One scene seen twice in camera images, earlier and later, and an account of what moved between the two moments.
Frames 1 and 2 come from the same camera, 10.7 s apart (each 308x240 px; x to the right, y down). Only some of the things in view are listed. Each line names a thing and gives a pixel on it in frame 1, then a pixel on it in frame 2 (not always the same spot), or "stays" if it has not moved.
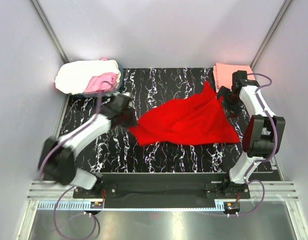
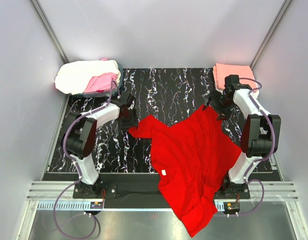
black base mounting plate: (161, 190) stays
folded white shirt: (215, 77) stays
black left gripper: (133, 121) stays
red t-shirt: (197, 117) → (192, 158)
